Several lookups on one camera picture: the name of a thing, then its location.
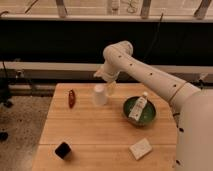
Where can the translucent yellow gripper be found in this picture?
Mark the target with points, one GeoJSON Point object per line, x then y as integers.
{"type": "Point", "coordinates": [111, 88]}

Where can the white ceramic cup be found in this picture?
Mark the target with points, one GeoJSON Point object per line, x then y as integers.
{"type": "Point", "coordinates": [99, 95]}

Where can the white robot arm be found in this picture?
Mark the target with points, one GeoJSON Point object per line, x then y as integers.
{"type": "Point", "coordinates": [194, 148]}

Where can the white rectangular eraser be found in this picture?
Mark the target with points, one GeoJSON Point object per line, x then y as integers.
{"type": "Point", "coordinates": [140, 149]}

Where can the black square cup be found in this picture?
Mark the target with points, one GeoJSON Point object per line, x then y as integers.
{"type": "Point", "coordinates": [62, 150]}

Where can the white tube bottle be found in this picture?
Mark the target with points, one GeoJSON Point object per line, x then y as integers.
{"type": "Point", "coordinates": [138, 107]}

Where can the red chili pepper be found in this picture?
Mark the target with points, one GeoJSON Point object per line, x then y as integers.
{"type": "Point", "coordinates": [71, 98]}

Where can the green bowl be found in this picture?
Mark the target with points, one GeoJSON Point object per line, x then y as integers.
{"type": "Point", "coordinates": [148, 115]}

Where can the black chair base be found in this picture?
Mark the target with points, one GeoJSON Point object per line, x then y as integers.
{"type": "Point", "coordinates": [5, 96]}

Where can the grey wall rail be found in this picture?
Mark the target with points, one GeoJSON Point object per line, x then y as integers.
{"type": "Point", "coordinates": [84, 71]}

